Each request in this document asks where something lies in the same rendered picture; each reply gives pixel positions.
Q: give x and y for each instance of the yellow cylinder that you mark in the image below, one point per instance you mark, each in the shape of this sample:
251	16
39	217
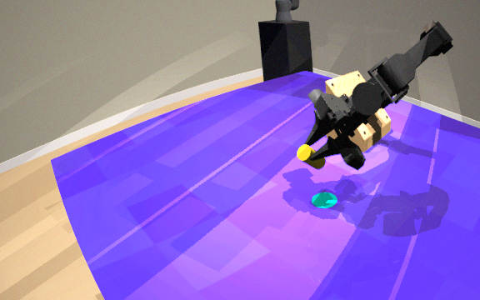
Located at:
305	152

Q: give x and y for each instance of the cyan circle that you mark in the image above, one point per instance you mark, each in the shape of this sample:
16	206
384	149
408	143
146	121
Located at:
324	200

